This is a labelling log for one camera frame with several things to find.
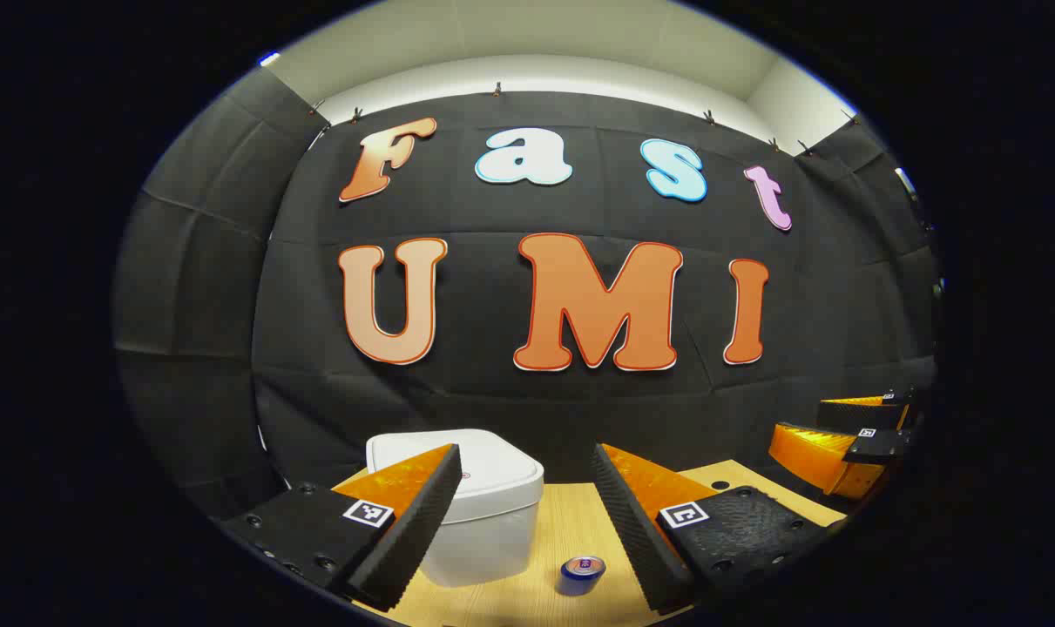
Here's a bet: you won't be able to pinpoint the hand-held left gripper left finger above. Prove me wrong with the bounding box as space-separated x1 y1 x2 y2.
222 442 463 612

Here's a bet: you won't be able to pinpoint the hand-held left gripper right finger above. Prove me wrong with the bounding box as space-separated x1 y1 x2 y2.
591 442 842 615

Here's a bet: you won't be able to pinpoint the blue pop can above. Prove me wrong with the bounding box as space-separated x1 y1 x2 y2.
555 555 607 597

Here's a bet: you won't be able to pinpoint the black backdrop cloth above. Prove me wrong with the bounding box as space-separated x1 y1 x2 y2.
250 90 937 489

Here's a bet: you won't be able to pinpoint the dark grey side panel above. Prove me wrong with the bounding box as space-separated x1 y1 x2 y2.
113 65 332 523
797 113 942 393

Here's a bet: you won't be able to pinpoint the wooden desktop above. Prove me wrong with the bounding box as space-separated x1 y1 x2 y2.
331 459 849 627

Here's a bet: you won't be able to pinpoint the white desktop garbage bin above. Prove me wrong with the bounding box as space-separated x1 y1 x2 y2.
366 428 545 589

